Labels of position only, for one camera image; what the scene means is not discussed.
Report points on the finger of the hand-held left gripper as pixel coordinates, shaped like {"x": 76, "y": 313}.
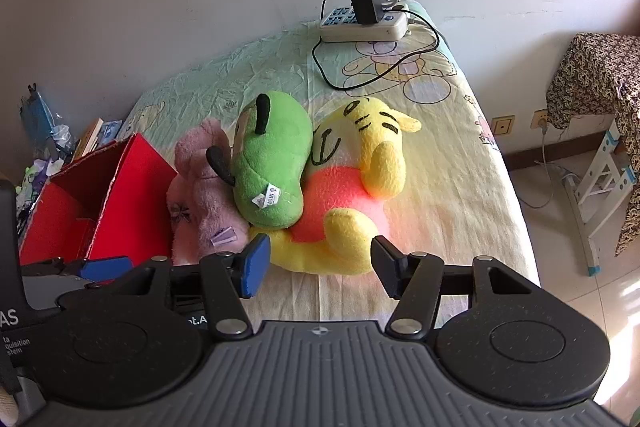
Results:
{"x": 107, "y": 268}

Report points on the yellow tiger plush toy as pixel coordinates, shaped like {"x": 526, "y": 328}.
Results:
{"x": 340, "y": 192}

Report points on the wall socket with white plug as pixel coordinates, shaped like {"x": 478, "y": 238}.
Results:
{"x": 540, "y": 119}

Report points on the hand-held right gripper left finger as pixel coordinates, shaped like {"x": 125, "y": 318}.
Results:
{"x": 255, "y": 264}

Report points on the green plush toy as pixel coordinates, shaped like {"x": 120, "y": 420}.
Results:
{"x": 270, "y": 157}

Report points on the yellow book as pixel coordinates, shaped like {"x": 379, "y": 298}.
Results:
{"x": 89, "y": 138}

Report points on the red cardboard box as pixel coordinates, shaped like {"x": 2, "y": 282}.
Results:
{"x": 125, "y": 207}

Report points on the blue booklet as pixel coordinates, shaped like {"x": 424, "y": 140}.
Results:
{"x": 111, "y": 130}

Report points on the brown teddy bear plush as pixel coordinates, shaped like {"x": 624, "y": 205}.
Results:
{"x": 200, "y": 207}

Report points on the patterned stool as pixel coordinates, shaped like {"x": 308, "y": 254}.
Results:
{"x": 590, "y": 77}

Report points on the white step stool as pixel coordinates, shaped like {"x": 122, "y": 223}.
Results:
{"x": 602, "y": 187}

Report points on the white power strip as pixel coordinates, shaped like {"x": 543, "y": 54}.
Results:
{"x": 345, "y": 29}

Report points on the yellow wall socket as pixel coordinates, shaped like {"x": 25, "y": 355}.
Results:
{"x": 502, "y": 125}

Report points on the black charger adapter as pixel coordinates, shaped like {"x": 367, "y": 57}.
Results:
{"x": 364, "y": 4}

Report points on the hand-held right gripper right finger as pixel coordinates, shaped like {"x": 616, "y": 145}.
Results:
{"x": 387, "y": 267}

